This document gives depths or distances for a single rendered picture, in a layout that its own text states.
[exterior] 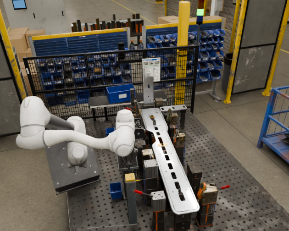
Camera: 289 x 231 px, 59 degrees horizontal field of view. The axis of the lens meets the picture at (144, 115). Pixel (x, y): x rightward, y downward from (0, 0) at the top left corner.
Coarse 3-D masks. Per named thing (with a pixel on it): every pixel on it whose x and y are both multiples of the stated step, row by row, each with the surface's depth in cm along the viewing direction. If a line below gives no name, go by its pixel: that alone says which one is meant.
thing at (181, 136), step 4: (180, 136) 225; (184, 136) 226; (176, 140) 227; (180, 140) 227; (184, 140) 228; (176, 144) 229; (180, 144) 230; (184, 144) 231; (176, 148) 232; (180, 148) 233; (184, 148) 235; (176, 152) 234; (180, 152) 235; (180, 156) 238; (180, 160) 240
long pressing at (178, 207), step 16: (144, 112) 271; (160, 112) 270; (160, 128) 244; (160, 160) 205; (176, 160) 204; (176, 176) 189; (176, 192) 176; (192, 192) 176; (176, 208) 165; (192, 208) 165
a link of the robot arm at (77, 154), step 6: (72, 144) 203; (78, 144) 201; (72, 150) 198; (78, 150) 199; (84, 150) 201; (72, 156) 198; (78, 156) 198; (84, 156) 201; (72, 162) 203; (78, 162) 203
